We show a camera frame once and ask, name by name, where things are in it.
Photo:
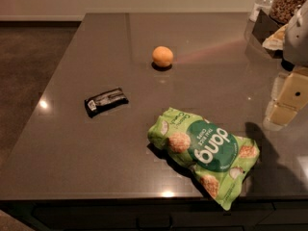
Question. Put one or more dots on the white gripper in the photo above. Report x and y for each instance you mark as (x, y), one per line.
(296, 38)

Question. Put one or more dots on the black rxbar chocolate bar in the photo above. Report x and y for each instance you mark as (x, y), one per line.
(105, 101)

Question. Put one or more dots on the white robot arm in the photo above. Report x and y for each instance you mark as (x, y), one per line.
(295, 47)

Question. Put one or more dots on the green dang chips bag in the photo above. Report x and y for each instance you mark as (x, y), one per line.
(218, 160)

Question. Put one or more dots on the pale snack packet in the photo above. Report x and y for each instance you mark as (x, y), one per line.
(276, 40)

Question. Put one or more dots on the dark snack tray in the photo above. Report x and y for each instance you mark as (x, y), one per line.
(262, 29)

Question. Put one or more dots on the clear plastic bottle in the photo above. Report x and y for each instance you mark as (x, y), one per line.
(258, 5)

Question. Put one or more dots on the clear jar of granola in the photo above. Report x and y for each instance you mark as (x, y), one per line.
(282, 10)

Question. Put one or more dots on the orange fruit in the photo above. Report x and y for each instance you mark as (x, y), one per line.
(162, 56)

